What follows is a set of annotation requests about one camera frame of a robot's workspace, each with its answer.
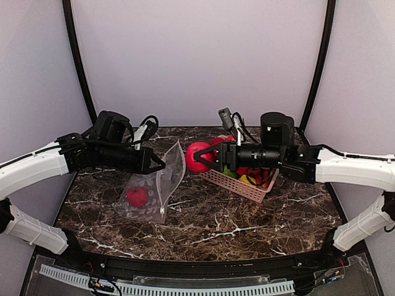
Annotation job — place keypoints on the left black frame post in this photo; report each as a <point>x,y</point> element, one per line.
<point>77,59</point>

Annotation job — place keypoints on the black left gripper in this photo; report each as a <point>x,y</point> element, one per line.
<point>144,160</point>

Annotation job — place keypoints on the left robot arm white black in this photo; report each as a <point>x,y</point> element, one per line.
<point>110,143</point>

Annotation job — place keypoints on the black frame post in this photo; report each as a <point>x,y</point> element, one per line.
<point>77,59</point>
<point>320,64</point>

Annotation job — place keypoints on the white slotted cable duct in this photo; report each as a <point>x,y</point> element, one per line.
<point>156,286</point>

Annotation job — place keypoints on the pink plastic basket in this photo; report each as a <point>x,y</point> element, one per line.
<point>256,193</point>

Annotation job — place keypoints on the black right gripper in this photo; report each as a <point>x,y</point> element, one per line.
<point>229,156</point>

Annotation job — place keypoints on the green apple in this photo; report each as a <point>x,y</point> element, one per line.
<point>230,173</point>

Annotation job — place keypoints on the clear zip top bag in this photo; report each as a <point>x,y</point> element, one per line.
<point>159,186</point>

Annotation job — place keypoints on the yellow pepper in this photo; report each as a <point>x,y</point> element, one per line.
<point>248,180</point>

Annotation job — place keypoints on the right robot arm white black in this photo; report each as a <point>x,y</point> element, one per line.
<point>305,164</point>

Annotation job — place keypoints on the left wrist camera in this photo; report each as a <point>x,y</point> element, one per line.
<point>110,127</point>

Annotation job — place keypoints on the black front frame rail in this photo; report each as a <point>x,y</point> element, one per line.
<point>292,267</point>

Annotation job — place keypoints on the red tomato with stem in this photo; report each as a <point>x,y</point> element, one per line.
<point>137,196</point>

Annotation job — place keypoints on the right black frame post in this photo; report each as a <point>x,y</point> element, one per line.
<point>320,64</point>

